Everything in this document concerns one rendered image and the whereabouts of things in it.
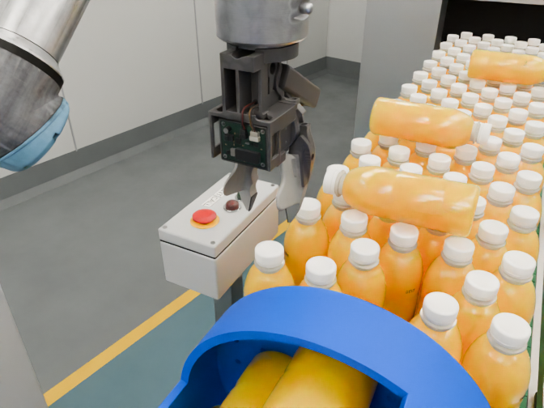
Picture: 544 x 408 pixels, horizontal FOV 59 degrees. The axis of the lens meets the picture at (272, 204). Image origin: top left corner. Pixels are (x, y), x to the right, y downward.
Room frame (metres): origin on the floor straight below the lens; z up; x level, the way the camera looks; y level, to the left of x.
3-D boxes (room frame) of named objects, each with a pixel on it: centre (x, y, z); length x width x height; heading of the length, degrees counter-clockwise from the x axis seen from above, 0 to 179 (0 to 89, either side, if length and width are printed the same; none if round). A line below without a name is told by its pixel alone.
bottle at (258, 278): (0.51, 0.00, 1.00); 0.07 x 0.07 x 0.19
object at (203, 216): (0.60, 0.10, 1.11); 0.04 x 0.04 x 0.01
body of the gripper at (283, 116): (0.48, 0.01, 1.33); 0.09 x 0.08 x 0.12; 153
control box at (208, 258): (0.64, 0.08, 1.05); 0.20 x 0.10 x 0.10; 153
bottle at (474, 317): (0.45, -0.26, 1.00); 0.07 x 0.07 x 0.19
